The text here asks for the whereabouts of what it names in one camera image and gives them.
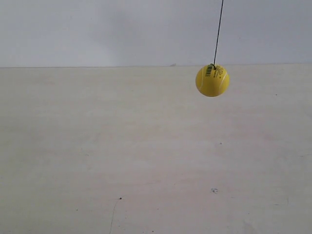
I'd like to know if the yellow tennis ball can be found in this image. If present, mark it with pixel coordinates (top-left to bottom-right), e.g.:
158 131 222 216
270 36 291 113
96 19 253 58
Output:
195 63 230 97

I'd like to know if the thin black hanging string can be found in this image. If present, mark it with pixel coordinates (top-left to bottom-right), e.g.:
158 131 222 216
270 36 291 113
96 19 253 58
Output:
211 0 224 68

